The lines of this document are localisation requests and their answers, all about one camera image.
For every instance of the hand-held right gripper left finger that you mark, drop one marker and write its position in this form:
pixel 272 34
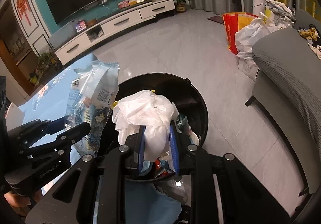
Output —
pixel 141 148

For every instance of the red knot wall hanging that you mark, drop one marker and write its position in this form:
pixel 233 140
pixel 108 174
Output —
pixel 23 7

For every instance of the pink plastic wrapper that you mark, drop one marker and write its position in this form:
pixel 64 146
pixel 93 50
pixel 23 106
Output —
pixel 143 111

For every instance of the white television cabinet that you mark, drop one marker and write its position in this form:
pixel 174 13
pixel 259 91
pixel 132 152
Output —
pixel 112 23

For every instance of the person's left hand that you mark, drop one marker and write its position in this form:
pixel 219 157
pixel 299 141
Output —
pixel 17 202

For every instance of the glass fish tank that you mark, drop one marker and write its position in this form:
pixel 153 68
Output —
pixel 65 37

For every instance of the grey sofa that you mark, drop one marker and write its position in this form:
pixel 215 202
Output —
pixel 288 68

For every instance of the leafy potted plant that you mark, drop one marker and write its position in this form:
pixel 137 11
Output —
pixel 45 61

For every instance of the small brown box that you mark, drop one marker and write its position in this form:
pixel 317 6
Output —
pixel 91 22

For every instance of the white box with red mark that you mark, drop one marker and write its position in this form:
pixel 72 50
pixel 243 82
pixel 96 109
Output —
pixel 15 116

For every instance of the small red blue display stand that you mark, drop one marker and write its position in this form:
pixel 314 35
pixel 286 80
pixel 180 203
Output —
pixel 81 26

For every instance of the white paper cup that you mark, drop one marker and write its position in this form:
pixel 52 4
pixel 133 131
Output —
pixel 195 138

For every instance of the orange shopping bag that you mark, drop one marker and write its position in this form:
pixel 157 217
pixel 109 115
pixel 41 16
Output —
pixel 229 33

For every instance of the small potted plant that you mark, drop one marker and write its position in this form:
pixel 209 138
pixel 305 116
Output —
pixel 181 5

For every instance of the red snack bag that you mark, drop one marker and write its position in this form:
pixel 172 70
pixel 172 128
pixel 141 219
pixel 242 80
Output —
pixel 160 167

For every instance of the cardboard box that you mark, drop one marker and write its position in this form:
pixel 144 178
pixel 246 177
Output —
pixel 248 68

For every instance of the large green snack bag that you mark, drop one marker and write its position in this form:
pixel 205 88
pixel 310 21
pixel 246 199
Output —
pixel 181 123

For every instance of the brown wooden door frame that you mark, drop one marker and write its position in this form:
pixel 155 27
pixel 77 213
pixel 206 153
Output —
pixel 7 13

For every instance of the pink flat box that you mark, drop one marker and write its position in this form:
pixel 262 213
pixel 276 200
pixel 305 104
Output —
pixel 123 4

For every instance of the grey white cloth pile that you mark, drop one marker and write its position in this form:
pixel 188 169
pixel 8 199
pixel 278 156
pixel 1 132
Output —
pixel 279 12

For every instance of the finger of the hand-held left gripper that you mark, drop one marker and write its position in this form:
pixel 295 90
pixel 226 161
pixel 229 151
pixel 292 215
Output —
pixel 27 131
pixel 75 132

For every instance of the dark brown floor mat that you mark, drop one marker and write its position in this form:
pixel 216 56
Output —
pixel 215 18

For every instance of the pile of socks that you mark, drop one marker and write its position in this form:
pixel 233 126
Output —
pixel 311 35

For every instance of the wall power strip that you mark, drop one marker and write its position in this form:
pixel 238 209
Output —
pixel 100 2

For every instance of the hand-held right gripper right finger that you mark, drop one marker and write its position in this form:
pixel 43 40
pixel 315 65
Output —
pixel 174 150

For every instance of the floral blue tablecloth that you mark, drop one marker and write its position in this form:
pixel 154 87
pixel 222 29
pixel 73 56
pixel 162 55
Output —
pixel 50 93

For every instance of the yellow snack bag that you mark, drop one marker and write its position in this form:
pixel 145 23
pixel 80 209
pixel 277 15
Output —
pixel 114 104

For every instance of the clear plastic wrapper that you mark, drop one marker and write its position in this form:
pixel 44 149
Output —
pixel 95 93

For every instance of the large white plastic sack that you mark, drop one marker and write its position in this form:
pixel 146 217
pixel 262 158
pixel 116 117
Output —
pixel 250 35

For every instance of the black trash bin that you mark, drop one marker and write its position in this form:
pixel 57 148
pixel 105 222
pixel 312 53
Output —
pixel 180 93

